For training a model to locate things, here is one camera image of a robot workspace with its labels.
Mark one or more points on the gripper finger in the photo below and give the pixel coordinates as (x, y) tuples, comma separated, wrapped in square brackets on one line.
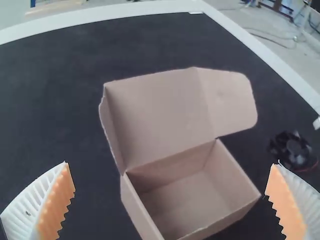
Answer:
[(295, 205), (37, 207)]

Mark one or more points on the black square fan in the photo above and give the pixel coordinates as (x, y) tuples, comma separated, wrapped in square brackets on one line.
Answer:
[(292, 147)]

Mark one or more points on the cardboard box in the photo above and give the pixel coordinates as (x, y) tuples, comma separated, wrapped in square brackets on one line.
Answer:
[(175, 112)]

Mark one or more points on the black mat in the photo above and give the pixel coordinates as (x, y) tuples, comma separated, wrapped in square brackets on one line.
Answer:
[(50, 100)]

